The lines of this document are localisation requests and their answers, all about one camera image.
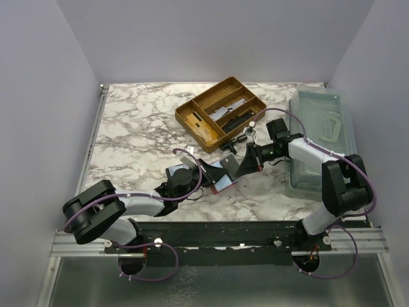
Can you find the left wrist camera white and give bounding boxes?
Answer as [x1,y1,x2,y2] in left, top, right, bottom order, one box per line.
[176,146,197,168]

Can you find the red leather card holder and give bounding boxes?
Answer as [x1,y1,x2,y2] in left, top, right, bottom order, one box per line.
[210,174,236,194]

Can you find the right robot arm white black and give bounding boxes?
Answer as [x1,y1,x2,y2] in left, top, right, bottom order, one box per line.
[235,119,374,244]

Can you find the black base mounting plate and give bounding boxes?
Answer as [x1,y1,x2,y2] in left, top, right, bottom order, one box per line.
[105,221,331,267]

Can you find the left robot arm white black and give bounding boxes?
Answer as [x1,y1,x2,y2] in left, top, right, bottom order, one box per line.
[62,159,229,245]

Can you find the grey cards in tray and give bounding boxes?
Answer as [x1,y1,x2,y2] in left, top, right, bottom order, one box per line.
[226,98,246,112]

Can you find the black leather card holder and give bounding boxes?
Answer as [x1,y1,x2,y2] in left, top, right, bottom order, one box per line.
[166,164,190,181]

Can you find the black credit card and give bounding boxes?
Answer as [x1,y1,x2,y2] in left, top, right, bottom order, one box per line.
[220,155,240,178]

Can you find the brown woven organizer tray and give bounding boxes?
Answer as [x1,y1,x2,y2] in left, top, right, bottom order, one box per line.
[175,77,266,154]

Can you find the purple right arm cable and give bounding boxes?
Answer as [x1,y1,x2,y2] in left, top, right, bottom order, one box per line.
[249,107,380,279]

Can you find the black cards in tray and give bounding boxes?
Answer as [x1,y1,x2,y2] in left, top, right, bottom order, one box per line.
[222,110,255,134]

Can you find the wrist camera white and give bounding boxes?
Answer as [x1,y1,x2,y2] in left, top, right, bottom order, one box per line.
[176,146,197,168]
[243,121,257,144]

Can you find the yellow cards in tray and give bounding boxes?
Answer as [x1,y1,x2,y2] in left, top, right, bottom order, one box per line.
[186,112,219,146]

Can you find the clear plastic storage box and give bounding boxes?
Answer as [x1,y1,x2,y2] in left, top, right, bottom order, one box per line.
[285,85,357,201]

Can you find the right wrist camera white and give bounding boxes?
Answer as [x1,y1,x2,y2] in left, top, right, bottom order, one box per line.
[243,121,257,144]

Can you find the black T-shaped pipe fitting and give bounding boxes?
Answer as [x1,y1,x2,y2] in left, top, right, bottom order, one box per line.
[220,134,247,155]

